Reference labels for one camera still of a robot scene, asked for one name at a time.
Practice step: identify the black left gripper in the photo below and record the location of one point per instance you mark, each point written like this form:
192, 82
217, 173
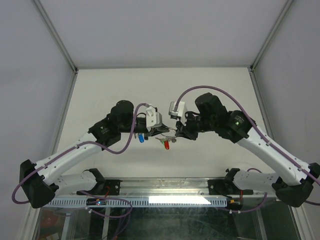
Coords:
155, 131

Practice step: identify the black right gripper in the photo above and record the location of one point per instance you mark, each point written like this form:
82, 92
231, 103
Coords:
184, 131

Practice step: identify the large silver keyring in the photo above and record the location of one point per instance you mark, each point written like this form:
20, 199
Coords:
170, 136

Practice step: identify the red key tag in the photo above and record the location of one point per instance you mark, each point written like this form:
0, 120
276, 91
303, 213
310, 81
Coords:
166, 144

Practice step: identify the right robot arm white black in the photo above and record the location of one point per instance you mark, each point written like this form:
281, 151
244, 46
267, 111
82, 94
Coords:
292, 180

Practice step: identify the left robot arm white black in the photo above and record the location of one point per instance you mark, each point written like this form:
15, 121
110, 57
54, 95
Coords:
44, 180

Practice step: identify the silver key on green tag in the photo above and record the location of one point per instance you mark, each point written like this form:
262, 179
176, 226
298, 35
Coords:
162, 139

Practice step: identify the blue key tag upper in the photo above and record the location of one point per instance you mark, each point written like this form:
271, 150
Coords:
141, 138

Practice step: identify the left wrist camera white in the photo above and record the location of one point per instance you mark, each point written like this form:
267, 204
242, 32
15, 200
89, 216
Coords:
153, 118

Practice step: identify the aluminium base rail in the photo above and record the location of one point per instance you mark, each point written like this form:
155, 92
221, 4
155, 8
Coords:
160, 186

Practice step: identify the white cable duct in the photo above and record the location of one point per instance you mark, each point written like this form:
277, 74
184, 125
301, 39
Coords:
139, 202

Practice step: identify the aluminium frame post right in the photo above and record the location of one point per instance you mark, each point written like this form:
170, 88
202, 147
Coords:
272, 33

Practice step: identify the aluminium frame post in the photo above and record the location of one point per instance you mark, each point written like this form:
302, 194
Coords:
38, 5
272, 33

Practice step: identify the aluminium frame post left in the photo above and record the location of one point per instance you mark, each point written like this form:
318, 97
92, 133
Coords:
38, 5

